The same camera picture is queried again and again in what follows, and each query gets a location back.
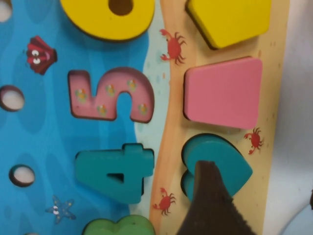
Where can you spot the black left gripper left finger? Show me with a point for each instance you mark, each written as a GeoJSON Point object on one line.
{"type": "Point", "coordinates": [207, 200]}

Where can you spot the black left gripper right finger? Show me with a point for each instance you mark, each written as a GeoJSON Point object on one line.
{"type": "Point", "coordinates": [311, 199]}

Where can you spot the teal heart piece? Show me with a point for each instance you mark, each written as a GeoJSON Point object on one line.
{"type": "Point", "coordinates": [215, 149]}

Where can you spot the light blue plastic bowl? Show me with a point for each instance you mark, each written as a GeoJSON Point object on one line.
{"type": "Point", "coordinates": [300, 225]}

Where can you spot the green number three piece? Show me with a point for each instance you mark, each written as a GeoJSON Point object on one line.
{"type": "Point", "coordinates": [117, 226]}

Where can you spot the pink trapezoid piece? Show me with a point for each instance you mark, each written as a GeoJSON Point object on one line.
{"type": "Point", "coordinates": [222, 95]}

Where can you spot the teal number four piece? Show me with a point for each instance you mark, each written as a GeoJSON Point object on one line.
{"type": "Point", "coordinates": [93, 164]}

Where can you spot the blue wooden puzzle board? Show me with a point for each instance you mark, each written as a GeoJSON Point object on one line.
{"type": "Point", "coordinates": [49, 122]}

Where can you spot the yellow pentagon piece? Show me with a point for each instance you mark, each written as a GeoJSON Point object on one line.
{"type": "Point", "coordinates": [232, 19]}

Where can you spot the yellow number six piece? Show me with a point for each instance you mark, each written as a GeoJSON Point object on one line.
{"type": "Point", "coordinates": [80, 19]}

